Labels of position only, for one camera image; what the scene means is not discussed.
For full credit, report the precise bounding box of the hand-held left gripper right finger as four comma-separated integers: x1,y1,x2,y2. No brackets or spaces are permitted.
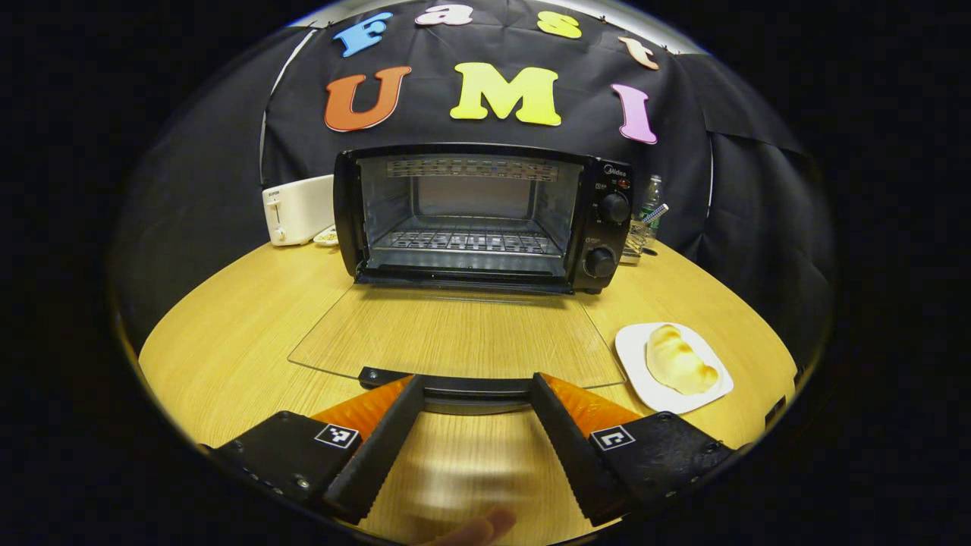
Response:
529,372,737,528

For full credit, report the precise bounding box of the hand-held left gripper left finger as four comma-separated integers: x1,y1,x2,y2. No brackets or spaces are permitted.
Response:
201,374,426,526

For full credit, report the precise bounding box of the golden bread roll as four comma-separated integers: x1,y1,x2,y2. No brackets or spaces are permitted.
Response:
646,324,720,396

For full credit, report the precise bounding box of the black electric oven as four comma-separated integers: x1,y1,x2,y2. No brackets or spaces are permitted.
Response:
287,143,635,416

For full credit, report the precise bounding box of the metal oven rack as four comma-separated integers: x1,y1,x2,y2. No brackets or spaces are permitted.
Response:
370,226,564,260

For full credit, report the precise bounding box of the white square plate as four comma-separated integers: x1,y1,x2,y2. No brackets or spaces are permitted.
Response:
614,322,735,416

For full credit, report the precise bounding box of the clear glass holder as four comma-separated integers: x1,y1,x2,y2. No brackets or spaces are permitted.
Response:
621,216,658,265

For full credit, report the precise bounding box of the white toaster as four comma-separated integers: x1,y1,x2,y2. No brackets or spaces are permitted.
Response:
262,174,336,247

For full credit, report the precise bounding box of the clear plastic bottle green label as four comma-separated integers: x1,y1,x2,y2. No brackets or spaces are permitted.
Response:
637,174,665,228

